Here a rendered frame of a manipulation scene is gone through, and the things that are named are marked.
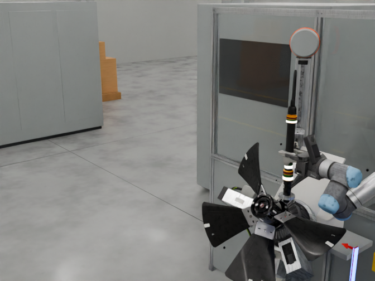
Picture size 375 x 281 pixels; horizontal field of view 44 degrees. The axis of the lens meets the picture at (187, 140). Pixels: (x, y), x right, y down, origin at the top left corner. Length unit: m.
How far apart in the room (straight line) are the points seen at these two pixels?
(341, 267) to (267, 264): 0.93
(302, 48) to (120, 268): 2.33
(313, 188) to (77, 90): 5.71
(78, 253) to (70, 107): 3.78
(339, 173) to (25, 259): 3.05
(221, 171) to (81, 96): 4.56
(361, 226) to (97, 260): 2.25
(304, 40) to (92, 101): 5.57
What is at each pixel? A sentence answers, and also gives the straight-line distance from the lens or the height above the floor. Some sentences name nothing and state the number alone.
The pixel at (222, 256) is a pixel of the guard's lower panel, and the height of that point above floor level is 0.19.
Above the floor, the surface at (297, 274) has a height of 0.96.
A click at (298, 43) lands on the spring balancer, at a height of 1.88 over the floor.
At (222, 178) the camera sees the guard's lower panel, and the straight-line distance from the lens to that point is 3.48.
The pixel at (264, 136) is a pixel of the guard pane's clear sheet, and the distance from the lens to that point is 3.11.
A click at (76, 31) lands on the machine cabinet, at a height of 1.61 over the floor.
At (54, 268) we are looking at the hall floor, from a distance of 4.11.
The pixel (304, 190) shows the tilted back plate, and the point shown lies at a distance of 2.42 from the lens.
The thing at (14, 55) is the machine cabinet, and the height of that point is 1.33.
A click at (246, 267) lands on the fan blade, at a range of 2.12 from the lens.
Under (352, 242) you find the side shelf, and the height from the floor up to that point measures 0.86.
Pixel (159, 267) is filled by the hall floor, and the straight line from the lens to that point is 3.98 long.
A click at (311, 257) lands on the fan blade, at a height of 1.13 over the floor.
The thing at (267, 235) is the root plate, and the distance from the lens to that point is 2.17.
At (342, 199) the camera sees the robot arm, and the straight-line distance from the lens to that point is 1.86.
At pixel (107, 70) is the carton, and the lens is 10.19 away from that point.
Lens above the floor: 2.12
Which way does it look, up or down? 17 degrees down
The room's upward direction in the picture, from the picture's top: straight up
